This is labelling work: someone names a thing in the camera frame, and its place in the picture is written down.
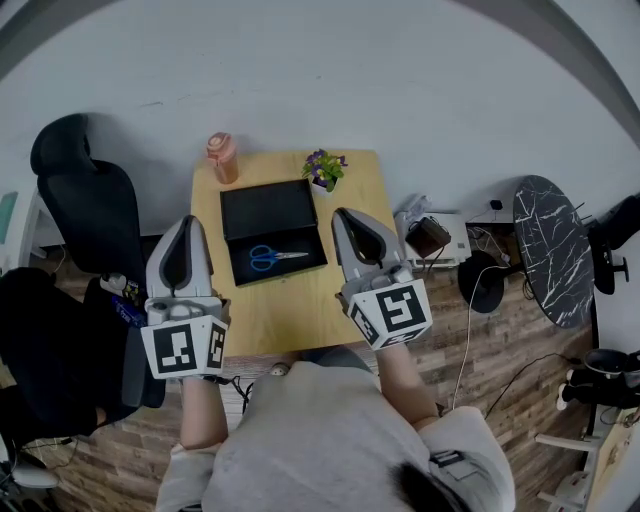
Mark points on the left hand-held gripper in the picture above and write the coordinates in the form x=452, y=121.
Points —
x=185, y=345

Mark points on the white chair base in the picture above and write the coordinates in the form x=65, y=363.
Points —
x=32, y=475

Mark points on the person's gray shirt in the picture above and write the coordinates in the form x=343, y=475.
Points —
x=320, y=440

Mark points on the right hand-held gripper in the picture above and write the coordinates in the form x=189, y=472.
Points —
x=395, y=310

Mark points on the black round stand base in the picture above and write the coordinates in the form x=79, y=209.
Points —
x=482, y=285

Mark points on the potted purple flower plant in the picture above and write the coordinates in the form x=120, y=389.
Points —
x=325, y=167

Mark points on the black wall adapter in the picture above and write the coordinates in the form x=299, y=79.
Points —
x=496, y=204

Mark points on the black case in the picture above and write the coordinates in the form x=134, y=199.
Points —
x=270, y=210

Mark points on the white appliance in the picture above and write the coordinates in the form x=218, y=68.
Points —
x=452, y=227

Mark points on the black marble round table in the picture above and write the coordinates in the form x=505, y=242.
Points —
x=552, y=250

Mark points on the pink water bottle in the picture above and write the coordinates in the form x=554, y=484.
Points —
x=225, y=160

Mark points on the person's left forearm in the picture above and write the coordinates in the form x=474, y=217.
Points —
x=202, y=415

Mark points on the white desk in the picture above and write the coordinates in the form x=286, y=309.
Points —
x=30, y=220

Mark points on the person's right forearm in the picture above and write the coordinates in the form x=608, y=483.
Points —
x=407, y=385

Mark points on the person's shoe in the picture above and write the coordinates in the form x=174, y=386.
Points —
x=280, y=370

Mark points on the black office chair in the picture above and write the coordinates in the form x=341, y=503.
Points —
x=90, y=210

